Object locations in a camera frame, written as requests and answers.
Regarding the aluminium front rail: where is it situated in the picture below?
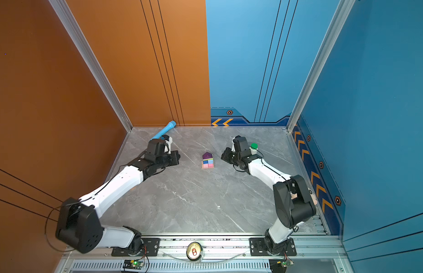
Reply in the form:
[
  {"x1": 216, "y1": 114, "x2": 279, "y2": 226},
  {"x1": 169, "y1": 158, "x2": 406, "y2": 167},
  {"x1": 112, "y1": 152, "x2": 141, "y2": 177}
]
[{"x1": 55, "y1": 234, "x2": 353, "y2": 273}]

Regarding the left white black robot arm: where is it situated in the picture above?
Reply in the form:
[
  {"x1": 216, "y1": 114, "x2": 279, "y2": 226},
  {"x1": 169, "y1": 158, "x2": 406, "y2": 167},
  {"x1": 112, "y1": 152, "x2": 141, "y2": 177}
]
[{"x1": 55, "y1": 135, "x2": 180, "y2": 256}]

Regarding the left green circuit board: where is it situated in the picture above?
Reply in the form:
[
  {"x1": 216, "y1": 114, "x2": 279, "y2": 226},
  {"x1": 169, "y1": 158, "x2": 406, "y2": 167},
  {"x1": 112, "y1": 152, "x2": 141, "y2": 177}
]
[{"x1": 122, "y1": 259, "x2": 145, "y2": 271}]

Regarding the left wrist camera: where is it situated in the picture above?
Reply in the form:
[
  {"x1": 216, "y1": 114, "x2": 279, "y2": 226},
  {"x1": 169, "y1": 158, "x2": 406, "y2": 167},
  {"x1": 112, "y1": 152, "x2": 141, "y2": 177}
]
[{"x1": 161, "y1": 134, "x2": 173, "y2": 154}]

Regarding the round emergency button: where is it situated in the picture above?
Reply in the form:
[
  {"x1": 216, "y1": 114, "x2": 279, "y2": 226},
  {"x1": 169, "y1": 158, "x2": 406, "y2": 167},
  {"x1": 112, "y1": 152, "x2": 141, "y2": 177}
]
[{"x1": 186, "y1": 242, "x2": 203, "y2": 262}]

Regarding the purple block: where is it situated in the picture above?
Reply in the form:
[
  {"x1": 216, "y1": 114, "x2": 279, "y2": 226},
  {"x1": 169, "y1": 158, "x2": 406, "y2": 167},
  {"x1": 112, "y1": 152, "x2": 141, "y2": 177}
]
[{"x1": 202, "y1": 152, "x2": 213, "y2": 160}]

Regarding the right circuit board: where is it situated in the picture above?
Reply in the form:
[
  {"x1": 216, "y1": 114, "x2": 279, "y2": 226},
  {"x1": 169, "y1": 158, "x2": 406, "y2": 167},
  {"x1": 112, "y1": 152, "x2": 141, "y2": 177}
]
[{"x1": 277, "y1": 258, "x2": 294, "y2": 268}]

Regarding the blue toy microphone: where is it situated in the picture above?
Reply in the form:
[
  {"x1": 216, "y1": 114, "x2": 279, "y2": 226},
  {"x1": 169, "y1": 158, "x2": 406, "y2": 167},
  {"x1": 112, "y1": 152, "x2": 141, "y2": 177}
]
[{"x1": 152, "y1": 121, "x2": 177, "y2": 139}]

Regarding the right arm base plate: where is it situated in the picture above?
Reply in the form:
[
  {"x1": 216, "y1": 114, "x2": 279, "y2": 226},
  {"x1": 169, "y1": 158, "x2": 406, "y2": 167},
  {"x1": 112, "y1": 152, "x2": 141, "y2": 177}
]
[{"x1": 249, "y1": 237, "x2": 297, "y2": 257}]

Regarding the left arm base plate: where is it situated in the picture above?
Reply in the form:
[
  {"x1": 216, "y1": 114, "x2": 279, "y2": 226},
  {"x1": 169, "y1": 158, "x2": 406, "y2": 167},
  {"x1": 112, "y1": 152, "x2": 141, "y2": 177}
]
[{"x1": 111, "y1": 237, "x2": 160, "y2": 258}]

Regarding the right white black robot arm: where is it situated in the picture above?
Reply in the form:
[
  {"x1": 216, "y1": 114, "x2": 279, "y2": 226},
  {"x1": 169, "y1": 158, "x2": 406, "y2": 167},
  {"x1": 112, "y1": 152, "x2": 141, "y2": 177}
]
[{"x1": 221, "y1": 135, "x2": 317, "y2": 255}]

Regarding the pink plush doll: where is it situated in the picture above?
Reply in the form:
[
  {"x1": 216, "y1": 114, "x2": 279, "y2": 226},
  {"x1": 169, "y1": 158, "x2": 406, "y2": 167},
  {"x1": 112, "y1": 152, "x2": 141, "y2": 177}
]
[{"x1": 309, "y1": 190, "x2": 318, "y2": 205}]

